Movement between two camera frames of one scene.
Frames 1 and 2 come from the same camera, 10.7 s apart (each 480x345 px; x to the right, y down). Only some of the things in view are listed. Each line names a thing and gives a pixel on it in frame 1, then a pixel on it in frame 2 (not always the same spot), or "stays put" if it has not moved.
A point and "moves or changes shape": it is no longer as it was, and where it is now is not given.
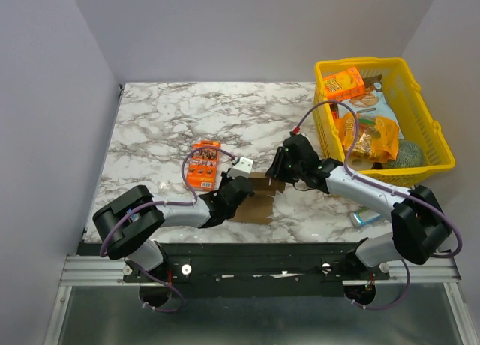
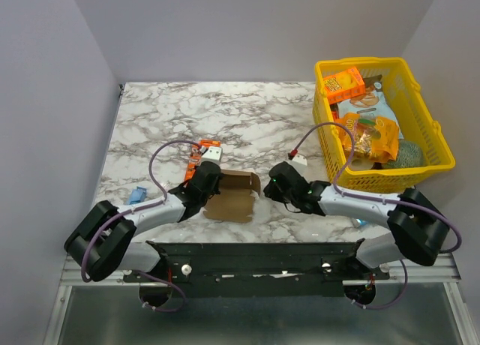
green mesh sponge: x=409 y=155 stays put
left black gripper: x=225 y=179 → x=216 y=190
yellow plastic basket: x=418 y=122 stays put
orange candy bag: x=378 y=137 stays put
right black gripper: x=282 y=165 → x=280 y=181
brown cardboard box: x=258 y=207 moves or changes shape
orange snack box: x=344 y=85 stays put
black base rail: x=256 y=271 stays put
